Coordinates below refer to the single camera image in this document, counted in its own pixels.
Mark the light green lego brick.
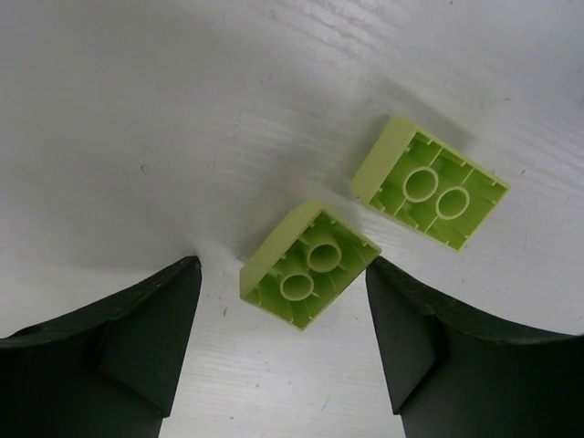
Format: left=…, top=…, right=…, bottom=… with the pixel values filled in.
left=239, top=200, right=381, bottom=330
left=350, top=117, right=509, bottom=251

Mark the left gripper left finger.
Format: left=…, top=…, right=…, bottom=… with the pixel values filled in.
left=1, top=255, right=202, bottom=437

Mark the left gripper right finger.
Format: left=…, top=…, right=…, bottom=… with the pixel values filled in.
left=366, top=258, right=583, bottom=437

